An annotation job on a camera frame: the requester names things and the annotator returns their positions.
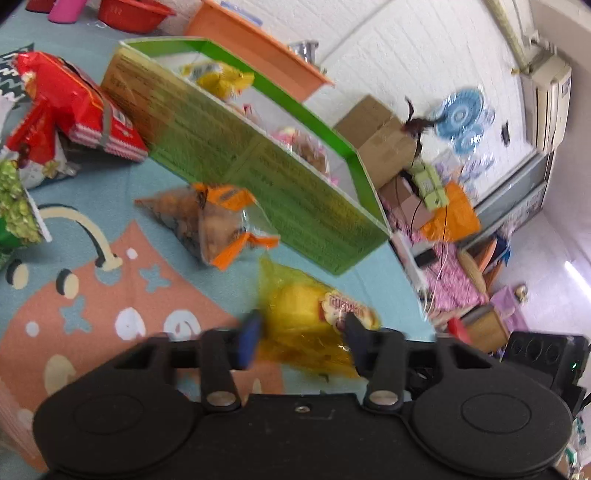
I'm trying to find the blue patterned wall plates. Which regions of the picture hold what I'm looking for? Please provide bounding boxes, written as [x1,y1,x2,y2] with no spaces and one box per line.
[433,87,496,158]

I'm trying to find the green pea snack packet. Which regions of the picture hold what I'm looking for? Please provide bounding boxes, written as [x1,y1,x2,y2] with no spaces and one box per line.
[0,159,54,265]

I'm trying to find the yellow corn snack packet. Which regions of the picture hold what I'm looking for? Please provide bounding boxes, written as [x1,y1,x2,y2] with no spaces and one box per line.
[255,255,382,382]

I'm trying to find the metal kitchen utensil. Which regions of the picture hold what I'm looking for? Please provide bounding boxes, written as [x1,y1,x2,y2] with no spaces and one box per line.
[288,40,320,61]

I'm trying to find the grey foil snack packet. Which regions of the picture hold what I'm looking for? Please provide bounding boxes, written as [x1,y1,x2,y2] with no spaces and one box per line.
[17,138,77,191]

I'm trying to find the dark purple plant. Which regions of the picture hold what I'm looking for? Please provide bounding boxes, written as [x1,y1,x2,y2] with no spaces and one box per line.
[401,95,445,158]

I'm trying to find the pink floral cloth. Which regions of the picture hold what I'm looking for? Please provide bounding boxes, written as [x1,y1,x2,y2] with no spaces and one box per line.
[387,216,491,320]

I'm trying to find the orange bag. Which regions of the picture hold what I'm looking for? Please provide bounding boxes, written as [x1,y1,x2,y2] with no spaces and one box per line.
[422,182,482,243]

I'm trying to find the long red striped snack bag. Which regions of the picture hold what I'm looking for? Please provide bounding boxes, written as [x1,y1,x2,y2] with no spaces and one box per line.
[4,51,149,165]

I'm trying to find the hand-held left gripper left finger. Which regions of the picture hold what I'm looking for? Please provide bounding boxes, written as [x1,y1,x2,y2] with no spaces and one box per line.
[108,310,264,413]

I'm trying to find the white air conditioner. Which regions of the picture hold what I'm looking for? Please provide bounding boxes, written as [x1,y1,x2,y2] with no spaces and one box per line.
[521,39,574,154]

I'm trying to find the green cardboard box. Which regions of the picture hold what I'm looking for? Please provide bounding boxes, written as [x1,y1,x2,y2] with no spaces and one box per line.
[100,37,393,277]

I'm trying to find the pink packet of nuts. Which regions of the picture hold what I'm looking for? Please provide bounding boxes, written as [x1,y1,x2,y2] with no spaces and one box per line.
[270,126,334,186]

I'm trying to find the orange plastic tub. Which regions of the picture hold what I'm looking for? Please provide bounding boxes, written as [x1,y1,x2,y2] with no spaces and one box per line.
[184,0,334,103]

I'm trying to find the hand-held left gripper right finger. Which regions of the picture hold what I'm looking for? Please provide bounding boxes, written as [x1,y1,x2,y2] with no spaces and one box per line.
[344,314,502,413]

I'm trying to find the white power strip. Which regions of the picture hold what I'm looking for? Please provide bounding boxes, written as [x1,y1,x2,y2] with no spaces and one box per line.
[390,231,428,292]

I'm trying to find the red plastic basin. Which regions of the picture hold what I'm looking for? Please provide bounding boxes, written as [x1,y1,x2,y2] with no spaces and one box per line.
[97,0,177,32]

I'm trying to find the large brown cardboard box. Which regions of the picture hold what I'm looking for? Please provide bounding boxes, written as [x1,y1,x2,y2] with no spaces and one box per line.
[333,94,419,191]

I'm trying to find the clear packet with orange trim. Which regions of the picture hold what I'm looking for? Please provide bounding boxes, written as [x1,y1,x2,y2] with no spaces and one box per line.
[134,183,281,271]

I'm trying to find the teal printed tablecloth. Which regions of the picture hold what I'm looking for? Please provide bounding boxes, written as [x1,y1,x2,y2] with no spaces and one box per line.
[0,0,437,472]

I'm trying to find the light green box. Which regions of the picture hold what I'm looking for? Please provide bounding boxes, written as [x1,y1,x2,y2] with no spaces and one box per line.
[410,159,451,211]

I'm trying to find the pink thermos bottle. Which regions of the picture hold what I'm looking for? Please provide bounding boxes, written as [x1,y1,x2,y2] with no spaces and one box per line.
[48,0,86,24]

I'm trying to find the yellow snack packet with barcode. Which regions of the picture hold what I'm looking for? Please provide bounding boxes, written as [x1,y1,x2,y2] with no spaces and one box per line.
[182,59,256,102]

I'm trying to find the small brown cardboard box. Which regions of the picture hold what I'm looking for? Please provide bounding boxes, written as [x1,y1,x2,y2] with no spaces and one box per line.
[380,177,435,232]

